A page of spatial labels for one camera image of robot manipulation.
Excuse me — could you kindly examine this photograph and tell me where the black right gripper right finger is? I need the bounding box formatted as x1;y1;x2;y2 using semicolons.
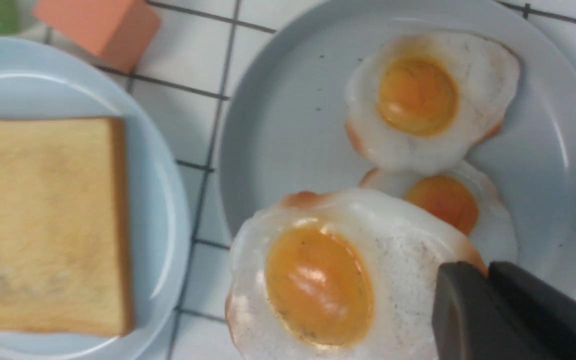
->
488;261;576;360

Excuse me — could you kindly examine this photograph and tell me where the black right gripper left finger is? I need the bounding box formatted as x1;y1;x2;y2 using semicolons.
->
431;261;576;360

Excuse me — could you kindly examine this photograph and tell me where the fried egg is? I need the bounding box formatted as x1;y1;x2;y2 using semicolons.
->
344;30;522;176
225;187;488;360
359;161;519;264

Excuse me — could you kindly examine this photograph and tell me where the toast slice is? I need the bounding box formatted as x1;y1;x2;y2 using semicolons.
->
0;117;135;338

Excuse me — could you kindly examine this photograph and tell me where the grey plate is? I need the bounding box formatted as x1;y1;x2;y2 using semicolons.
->
217;0;576;296

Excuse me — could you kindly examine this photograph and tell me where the checkered white tablecloth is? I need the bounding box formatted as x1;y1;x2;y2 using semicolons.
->
13;0;576;360

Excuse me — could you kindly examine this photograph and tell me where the orange cube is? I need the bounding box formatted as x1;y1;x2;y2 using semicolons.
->
33;0;162;74

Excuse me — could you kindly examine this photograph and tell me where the light blue plate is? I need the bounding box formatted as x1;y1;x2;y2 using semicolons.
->
0;37;190;360

